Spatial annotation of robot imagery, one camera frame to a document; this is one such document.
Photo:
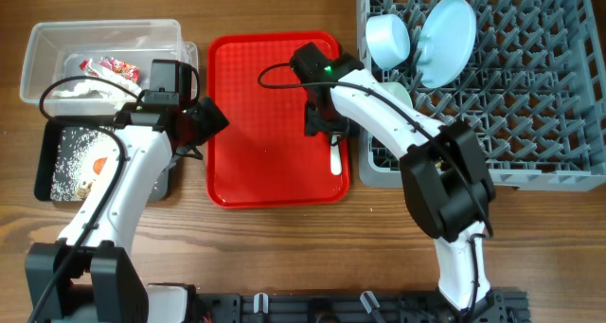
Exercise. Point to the white plastic spoon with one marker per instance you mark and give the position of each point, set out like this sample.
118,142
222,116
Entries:
335,157

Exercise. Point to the black rectangular tray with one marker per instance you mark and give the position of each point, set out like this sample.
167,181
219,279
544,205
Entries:
49,149

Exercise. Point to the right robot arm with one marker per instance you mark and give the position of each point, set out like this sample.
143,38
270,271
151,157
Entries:
446,183

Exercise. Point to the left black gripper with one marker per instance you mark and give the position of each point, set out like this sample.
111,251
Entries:
190,136

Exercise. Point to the white rice grains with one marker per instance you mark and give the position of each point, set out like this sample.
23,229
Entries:
78,149

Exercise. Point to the red serving tray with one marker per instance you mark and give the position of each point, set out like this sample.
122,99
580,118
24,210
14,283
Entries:
263,158

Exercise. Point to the white napkin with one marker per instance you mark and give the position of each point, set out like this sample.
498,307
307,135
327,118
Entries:
94,88

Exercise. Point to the brown mushroom piece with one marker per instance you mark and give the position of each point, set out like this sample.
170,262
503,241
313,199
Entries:
83,190

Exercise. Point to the red snack wrapper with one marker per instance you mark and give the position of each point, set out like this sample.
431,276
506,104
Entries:
127,71

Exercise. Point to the grey dishwasher rack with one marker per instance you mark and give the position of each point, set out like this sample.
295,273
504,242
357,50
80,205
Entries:
533,90

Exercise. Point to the green bowl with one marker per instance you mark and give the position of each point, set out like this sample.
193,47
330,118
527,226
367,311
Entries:
398,91

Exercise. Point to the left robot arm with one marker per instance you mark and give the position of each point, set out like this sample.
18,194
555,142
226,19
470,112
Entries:
87,275

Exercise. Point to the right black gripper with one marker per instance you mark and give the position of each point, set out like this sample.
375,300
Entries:
322,125

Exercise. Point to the clear plastic waste bin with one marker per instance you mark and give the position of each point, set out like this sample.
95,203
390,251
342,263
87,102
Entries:
56,50

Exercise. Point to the light blue plate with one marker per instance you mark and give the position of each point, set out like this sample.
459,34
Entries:
446,42

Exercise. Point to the orange carrot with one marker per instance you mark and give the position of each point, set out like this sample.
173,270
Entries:
99,165

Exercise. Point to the light blue bowl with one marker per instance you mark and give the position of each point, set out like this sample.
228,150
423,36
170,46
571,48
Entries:
387,40

